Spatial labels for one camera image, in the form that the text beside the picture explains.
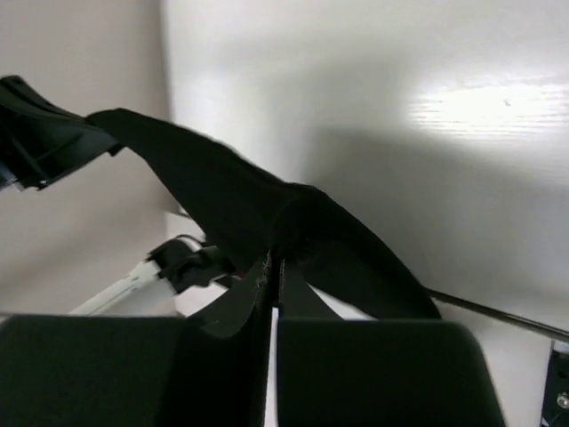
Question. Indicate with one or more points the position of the black skirt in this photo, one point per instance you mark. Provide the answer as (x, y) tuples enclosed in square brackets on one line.
[(248, 213)]

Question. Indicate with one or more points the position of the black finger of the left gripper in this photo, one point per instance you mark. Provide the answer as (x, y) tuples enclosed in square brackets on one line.
[(42, 143)]

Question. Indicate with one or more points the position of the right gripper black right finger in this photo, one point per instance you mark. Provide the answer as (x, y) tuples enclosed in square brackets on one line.
[(336, 372)]

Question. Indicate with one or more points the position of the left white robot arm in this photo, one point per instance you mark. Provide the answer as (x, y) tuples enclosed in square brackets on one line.
[(167, 271)]

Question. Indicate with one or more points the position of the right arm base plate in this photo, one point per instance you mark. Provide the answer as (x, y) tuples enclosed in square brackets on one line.
[(555, 411)]

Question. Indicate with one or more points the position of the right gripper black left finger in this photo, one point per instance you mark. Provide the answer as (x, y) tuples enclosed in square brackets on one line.
[(205, 370)]

